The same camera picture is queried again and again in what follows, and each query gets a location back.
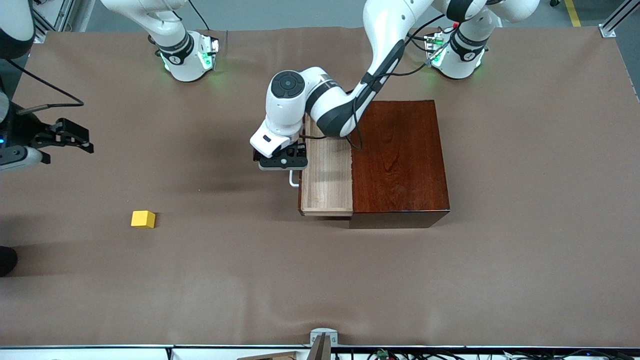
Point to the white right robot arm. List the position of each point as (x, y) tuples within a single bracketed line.
[(182, 55)]

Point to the aluminium frame post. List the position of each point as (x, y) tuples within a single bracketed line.
[(617, 20), (55, 17)]

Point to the yellow cube block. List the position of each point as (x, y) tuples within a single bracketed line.
[(143, 219)]

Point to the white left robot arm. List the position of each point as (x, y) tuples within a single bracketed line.
[(285, 107)]

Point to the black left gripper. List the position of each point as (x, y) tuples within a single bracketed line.
[(301, 152)]

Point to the dark brown wooden cabinet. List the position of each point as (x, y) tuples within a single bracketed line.
[(400, 160)]

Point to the black round object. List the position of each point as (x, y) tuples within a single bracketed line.
[(6, 261)]

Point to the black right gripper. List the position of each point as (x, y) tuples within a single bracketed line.
[(26, 131)]

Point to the brown cardboard piece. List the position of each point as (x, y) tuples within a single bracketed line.
[(272, 356)]

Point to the brown table cover sheet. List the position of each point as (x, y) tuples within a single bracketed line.
[(200, 280)]

